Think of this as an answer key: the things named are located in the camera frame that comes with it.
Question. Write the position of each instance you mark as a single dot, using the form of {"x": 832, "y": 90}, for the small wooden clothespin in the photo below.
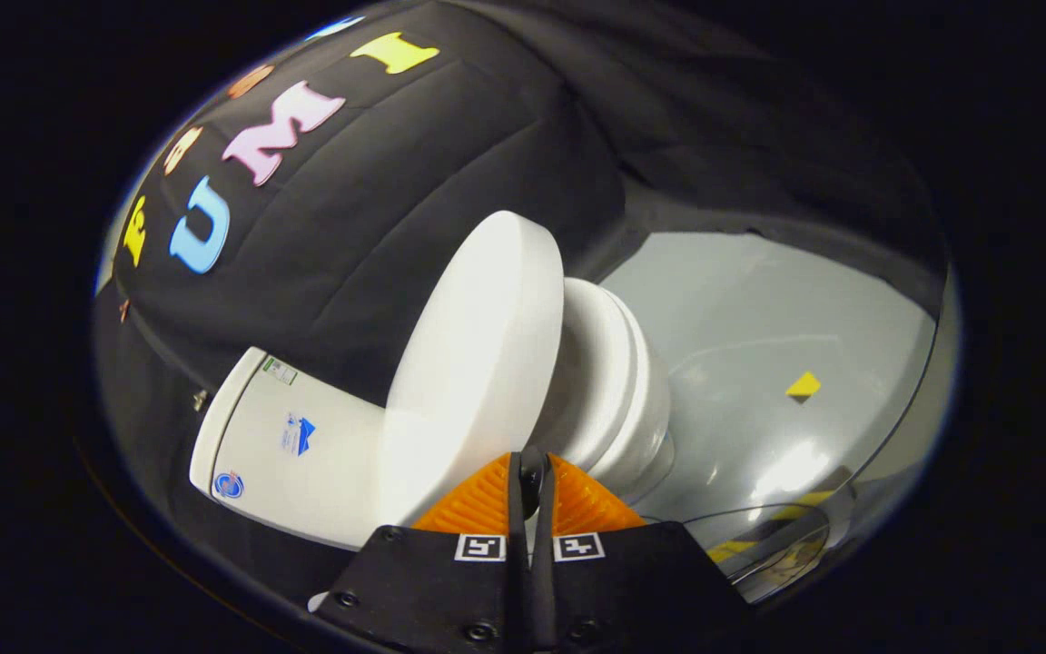
{"x": 123, "y": 310}

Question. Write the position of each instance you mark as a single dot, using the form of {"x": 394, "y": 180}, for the small yellow floor tape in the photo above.
{"x": 803, "y": 385}

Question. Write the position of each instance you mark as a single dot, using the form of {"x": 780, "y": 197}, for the yellow black striped floor tape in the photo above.
{"x": 741, "y": 545}

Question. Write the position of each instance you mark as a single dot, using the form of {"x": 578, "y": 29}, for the small metal clip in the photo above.
{"x": 201, "y": 398}

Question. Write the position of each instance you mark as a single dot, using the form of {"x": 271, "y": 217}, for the black backdrop cloth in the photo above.
{"x": 378, "y": 200}

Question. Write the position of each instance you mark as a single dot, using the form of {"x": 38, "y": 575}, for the white ceramic toilet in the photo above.
{"x": 305, "y": 490}

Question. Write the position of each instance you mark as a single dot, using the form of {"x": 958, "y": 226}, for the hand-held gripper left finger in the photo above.
{"x": 432, "y": 581}

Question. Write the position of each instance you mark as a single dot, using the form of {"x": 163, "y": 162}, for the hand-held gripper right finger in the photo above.
{"x": 632, "y": 581}

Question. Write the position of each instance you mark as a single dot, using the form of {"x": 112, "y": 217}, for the white toilet seat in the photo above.
{"x": 600, "y": 372}

